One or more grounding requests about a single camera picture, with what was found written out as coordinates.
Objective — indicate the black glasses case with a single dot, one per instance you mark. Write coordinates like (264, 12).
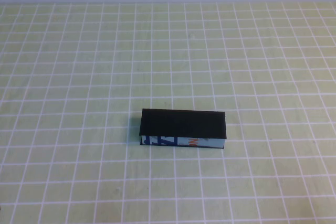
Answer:
(181, 123)

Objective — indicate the green white checked tablecloth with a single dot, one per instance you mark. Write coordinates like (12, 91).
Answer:
(78, 51)

